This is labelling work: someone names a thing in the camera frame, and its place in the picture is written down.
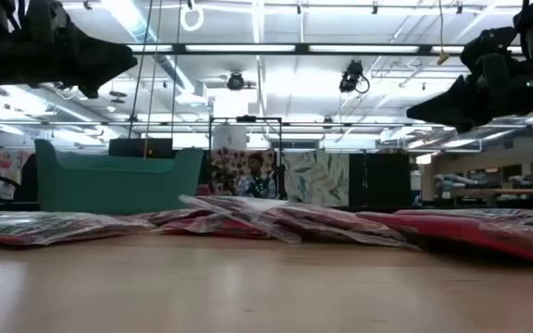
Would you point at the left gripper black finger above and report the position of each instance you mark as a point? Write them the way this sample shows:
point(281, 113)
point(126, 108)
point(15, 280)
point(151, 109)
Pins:
point(111, 71)
point(104, 51)

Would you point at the floral cloth partition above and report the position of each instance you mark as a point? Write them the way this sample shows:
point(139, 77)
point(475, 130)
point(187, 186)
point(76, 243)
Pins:
point(0, 168)
point(225, 162)

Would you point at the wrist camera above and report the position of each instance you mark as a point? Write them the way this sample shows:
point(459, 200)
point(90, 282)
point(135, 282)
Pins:
point(488, 44)
point(44, 16)

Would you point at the teal plastic basket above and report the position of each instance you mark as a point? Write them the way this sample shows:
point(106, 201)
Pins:
point(109, 185)

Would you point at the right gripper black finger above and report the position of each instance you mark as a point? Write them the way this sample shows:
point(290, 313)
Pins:
point(456, 97)
point(461, 120)

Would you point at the black overhead camera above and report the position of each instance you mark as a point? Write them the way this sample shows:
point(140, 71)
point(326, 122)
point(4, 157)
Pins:
point(352, 76)

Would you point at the black aluminium rig frame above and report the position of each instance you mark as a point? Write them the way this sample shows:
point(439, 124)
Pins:
point(301, 48)

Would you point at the yellow hanging tag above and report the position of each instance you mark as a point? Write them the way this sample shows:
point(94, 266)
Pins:
point(442, 58)

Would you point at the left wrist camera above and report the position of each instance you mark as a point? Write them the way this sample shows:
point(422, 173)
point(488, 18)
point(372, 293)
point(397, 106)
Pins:
point(44, 16)

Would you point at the round black ceiling fixture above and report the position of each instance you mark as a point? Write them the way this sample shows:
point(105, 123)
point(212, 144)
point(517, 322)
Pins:
point(235, 81)

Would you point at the leaf pattern partition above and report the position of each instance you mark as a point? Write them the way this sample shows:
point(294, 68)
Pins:
point(317, 178)

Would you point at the red popcorn bag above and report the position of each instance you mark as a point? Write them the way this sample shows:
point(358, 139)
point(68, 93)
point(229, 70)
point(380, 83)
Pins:
point(188, 222)
point(340, 226)
point(470, 233)
point(502, 215)
point(248, 217)
point(40, 226)

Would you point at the black monitor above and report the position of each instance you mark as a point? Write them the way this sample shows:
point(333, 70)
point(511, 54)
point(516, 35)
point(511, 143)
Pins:
point(139, 147)

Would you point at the thin black stand frame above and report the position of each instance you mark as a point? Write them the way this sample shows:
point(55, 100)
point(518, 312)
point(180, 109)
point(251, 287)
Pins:
point(245, 119)

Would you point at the black cabinet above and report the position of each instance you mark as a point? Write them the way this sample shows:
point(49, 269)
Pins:
point(380, 178)

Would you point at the person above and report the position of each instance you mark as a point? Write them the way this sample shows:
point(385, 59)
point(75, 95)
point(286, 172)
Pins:
point(257, 185)

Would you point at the wooden workbench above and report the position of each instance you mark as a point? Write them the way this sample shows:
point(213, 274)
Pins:
point(498, 190)

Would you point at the white cylinder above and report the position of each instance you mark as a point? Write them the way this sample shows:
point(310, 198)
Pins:
point(229, 137)

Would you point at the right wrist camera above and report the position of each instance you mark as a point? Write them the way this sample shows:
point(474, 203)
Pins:
point(488, 44)

